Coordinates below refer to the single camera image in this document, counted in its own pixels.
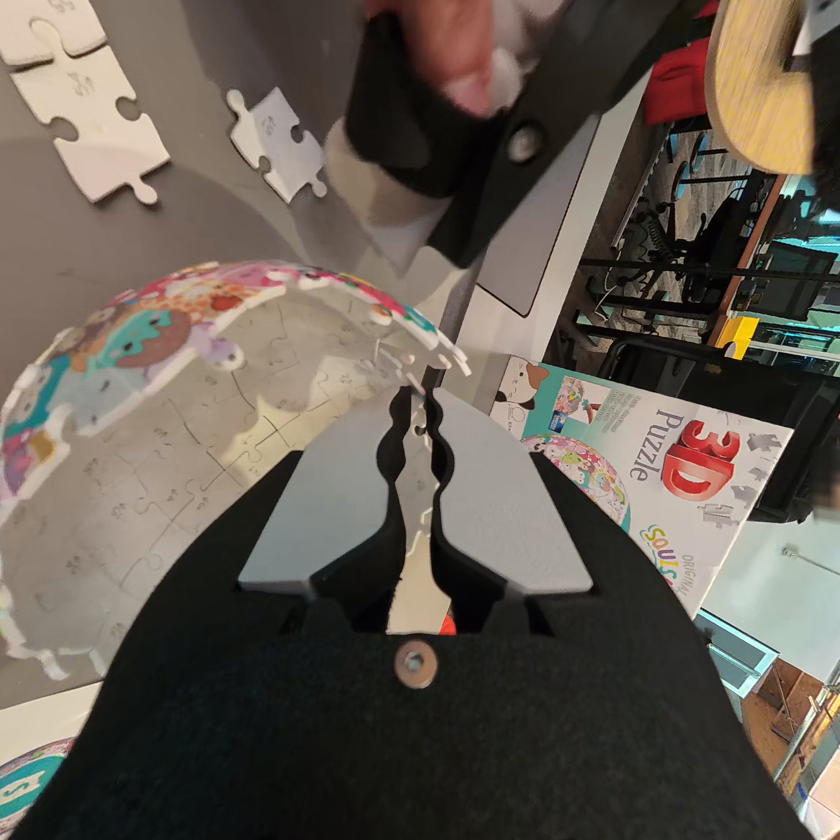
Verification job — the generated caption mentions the white puzzle piece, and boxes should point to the white puzzle piece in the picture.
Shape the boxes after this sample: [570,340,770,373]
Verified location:
[226,87,328,204]

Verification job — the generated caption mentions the red seat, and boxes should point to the red seat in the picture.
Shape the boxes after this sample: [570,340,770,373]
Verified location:
[643,0,723,126]

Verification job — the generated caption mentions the black metal rack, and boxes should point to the black metal rack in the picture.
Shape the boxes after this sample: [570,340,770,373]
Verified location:
[571,256,840,526]

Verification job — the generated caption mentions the person's left hand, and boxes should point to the person's left hand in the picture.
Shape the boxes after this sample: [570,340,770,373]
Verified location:
[364,0,503,119]

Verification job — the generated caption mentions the dark grey desk pad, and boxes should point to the dark grey desk pad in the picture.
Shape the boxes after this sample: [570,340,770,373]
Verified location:
[476,115,601,319]

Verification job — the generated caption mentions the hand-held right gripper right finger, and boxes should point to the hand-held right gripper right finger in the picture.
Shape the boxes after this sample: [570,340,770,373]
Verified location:
[425,387,595,636]

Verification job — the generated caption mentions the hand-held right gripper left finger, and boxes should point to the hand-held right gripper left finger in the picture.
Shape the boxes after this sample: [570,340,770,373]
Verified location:
[238,387,411,634]

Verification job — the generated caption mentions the partly built puzzle ball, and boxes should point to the partly built puzzle ball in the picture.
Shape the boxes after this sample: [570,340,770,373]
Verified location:
[0,261,472,680]

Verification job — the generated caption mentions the dark office chairs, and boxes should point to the dark office chairs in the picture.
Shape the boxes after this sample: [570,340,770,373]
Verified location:
[682,193,762,306]

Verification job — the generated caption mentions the puzzle instruction leaflet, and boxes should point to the puzzle instruction leaflet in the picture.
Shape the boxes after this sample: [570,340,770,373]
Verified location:
[0,682,102,840]

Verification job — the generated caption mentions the teal framed window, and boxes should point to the teal framed window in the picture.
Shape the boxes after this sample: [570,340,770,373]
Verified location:
[694,607,782,700]

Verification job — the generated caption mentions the round wooden table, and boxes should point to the round wooden table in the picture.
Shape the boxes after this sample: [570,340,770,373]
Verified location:
[705,0,821,175]

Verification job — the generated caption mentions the joined white puzzle pieces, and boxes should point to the joined white puzzle pieces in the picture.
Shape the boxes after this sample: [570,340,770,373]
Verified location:
[0,0,170,206]

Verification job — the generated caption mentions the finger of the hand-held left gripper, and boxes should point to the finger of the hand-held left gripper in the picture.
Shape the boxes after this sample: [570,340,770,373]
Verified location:
[325,120,455,278]

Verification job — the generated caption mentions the puzzle ball cardboard box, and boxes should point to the puzzle ball cardboard box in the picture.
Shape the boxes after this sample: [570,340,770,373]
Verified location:
[489,354,795,621]

